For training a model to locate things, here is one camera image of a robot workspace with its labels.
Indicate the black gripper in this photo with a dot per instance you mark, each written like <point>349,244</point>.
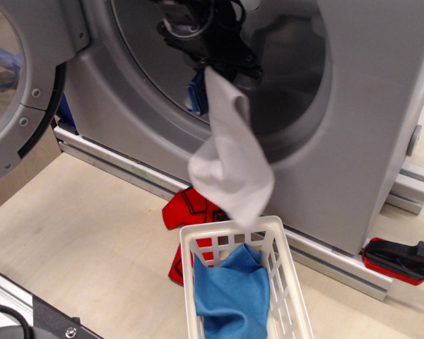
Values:
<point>212,45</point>

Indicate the blue cloth with dark trim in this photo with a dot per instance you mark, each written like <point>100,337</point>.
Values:
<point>197,94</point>

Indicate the white grey cloth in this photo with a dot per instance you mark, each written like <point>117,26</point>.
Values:
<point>230,169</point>

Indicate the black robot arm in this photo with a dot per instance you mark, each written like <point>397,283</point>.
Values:
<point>230,14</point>

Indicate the grey toy washing machine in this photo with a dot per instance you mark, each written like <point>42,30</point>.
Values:
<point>335,107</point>

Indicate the grey round machine door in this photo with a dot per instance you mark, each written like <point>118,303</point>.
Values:
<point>26,23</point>

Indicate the white plastic laundry basket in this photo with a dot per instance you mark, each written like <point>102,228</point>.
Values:
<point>213,242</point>

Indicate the red shirt on table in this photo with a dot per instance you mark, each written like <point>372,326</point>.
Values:
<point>189,207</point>

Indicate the blue object behind door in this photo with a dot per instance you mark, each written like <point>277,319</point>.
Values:
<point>32,77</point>

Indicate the aluminium side profile block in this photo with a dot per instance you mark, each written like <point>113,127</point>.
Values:
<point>407,192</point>

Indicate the plain blue cloth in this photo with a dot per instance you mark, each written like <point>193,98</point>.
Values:
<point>234,298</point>

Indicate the red black clamp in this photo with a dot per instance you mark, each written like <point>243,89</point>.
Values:
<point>399,261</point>

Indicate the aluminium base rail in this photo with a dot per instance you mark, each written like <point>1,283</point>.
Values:
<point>345,268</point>

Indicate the aluminium frame with black bracket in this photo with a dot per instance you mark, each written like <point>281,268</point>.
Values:
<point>24,315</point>

